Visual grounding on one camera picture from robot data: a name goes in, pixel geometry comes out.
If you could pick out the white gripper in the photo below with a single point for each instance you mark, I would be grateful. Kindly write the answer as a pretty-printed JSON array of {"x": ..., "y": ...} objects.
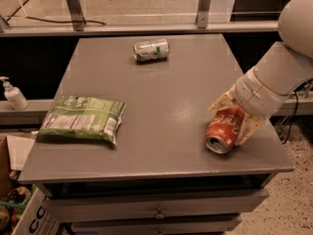
[{"x": 250, "y": 93}]

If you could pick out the red coke can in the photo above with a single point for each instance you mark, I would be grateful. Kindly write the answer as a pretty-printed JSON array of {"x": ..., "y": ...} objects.
[{"x": 224, "y": 129}]

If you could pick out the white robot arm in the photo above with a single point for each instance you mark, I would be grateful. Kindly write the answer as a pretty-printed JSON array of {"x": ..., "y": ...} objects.
[{"x": 288, "y": 62}]

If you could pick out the green white 7up can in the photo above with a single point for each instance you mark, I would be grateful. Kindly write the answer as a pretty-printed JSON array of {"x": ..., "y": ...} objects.
[{"x": 151, "y": 50}]

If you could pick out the grey drawer cabinet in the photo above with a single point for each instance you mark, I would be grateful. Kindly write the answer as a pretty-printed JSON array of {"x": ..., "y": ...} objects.
[{"x": 159, "y": 159}]

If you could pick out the top drawer knob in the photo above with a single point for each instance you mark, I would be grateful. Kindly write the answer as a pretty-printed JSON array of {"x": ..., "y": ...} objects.
[{"x": 159, "y": 214}]

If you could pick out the green chip bag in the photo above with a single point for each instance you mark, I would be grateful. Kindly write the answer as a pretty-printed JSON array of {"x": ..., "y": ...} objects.
[{"x": 84, "y": 118}]

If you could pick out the white pump bottle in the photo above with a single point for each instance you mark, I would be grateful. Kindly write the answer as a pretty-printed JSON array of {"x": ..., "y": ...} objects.
[{"x": 13, "y": 95}]

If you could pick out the white cardboard box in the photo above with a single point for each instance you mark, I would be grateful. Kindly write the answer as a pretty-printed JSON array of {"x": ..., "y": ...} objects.
[{"x": 35, "y": 220}]

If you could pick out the brown cardboard box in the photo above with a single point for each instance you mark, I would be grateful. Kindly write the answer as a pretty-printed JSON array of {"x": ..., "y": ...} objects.
[{"x": 6, "y": 183}]

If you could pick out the right metal rail post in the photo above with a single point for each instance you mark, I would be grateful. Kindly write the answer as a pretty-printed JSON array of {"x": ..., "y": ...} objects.
[{"x": 202, "y": 13}]

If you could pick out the metal rail post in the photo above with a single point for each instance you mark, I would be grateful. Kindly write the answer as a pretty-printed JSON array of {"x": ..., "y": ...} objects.
[
  {"x": 76, "y": 15},
  {"x": 202, "y": 13}
]

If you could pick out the left metal rail post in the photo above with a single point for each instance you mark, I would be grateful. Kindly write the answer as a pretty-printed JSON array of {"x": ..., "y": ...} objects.
[{"x": 76, "y": 15}]

